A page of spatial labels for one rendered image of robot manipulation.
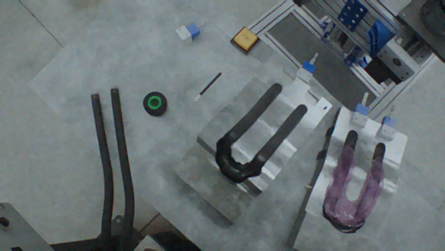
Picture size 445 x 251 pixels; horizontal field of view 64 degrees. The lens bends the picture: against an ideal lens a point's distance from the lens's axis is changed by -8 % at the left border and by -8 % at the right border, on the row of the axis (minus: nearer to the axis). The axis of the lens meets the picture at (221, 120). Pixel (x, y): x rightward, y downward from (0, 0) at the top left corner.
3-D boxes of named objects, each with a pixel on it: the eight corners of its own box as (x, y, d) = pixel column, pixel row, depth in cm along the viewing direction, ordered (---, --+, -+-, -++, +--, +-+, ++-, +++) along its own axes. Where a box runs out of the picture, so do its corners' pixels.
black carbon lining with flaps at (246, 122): (273, 82, 128) (278, 71, 119) (311, 113, 126) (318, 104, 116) (204, 160, 121) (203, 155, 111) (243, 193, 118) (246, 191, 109)
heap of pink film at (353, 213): (340, 140, 124) (348, 135, 117) (387, 161, 123) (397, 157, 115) (313, 214, 118) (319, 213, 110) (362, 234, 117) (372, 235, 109)
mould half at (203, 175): (268, 67, 137) (273, 50, 124) (324, 113, 133) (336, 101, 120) (172, 171, 126) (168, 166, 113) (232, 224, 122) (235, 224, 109)
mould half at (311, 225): (337, 110, 133) (346, 102, 123) (400, 139, 131) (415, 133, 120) (285, 245, 121) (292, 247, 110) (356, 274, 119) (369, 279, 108)
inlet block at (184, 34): (206, 19, 141) (205, 12, 136) (213, 28, 140) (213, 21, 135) (176, 36, 139) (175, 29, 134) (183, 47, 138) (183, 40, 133)
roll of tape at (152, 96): (142, 97, 133) (141, 94, 129) (164, 92, 133) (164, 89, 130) (146, 118, 131) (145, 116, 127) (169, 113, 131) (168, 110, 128)
